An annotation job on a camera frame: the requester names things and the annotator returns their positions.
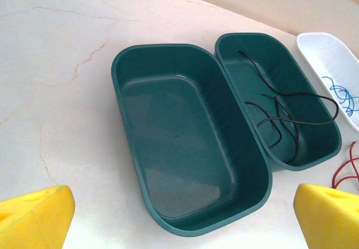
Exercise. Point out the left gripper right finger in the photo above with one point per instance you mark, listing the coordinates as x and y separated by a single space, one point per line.
331 221

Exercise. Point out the white plastic container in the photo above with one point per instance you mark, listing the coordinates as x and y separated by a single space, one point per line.
322 52

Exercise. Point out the small teal plastic container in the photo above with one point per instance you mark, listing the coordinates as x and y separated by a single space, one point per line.
308 145

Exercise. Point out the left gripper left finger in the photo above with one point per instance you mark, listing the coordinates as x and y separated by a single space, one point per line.
33 221

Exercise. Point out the large teal plastic container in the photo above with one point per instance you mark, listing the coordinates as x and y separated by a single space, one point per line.
182 134

